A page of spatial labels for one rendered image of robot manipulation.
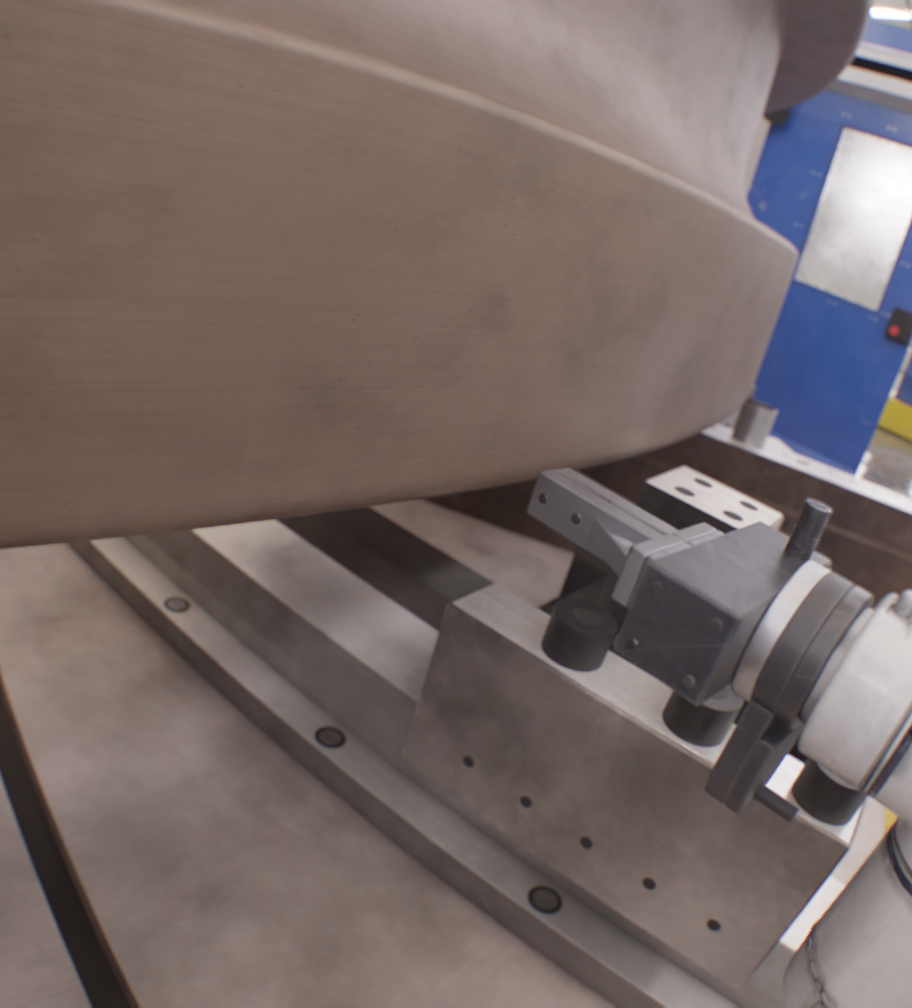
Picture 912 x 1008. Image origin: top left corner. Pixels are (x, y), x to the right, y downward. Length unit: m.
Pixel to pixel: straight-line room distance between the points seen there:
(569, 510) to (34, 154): 0.31
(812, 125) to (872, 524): 3.57
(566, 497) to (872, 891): 0.26
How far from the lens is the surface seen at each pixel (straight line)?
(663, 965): 0.96
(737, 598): 0.35
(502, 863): 0.98
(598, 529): 0.42
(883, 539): 1.91
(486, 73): 0.60
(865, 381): 4.90
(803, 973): 0.45
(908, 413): 8.49
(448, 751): 0.85
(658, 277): 0.68
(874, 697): 0.35
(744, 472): 1.80
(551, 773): 0.79
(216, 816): 1.01
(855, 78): 5.01
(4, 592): 1.36
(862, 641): 0.35
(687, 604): 0.34
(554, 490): 0.44
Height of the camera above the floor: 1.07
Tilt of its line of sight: 23 degrees down
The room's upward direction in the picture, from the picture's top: 17 degrees clockwise
